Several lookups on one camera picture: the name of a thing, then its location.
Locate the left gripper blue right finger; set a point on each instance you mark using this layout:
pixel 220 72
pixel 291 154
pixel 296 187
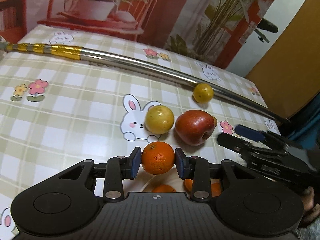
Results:
pixel 182 164

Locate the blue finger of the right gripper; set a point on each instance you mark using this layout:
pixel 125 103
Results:
pixel 249 133

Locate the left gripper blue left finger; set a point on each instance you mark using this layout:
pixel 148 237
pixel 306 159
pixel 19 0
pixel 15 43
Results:
pixel 134 162

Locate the dark red apple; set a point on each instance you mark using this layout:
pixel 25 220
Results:
pixel 194 127

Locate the orange tangerine small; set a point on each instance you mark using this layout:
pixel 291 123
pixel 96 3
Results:
pixel 216 189

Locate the yellow-green round fruit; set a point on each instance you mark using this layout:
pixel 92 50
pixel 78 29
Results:
pixel 159 119

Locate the yellow round fruit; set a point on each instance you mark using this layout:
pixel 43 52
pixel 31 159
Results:
pixel 203 93

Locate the person right hand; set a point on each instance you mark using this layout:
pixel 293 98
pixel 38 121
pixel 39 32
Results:
pixel 311 210

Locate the beige plate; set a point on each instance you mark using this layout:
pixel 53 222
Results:
pixel 170 178

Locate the teal curtain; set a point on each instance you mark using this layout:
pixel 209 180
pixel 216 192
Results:
pixel 305 125

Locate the wooden door panel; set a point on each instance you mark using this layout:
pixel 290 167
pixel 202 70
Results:
pixel 287 76

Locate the checkered bunny tablecloth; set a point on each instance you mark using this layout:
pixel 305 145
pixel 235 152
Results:
pixel 56 112

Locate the printed room backdrop cloth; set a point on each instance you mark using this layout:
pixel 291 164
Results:
pixel 212 31

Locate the metal telescopic pole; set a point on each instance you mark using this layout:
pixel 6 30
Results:
pixel 77 53

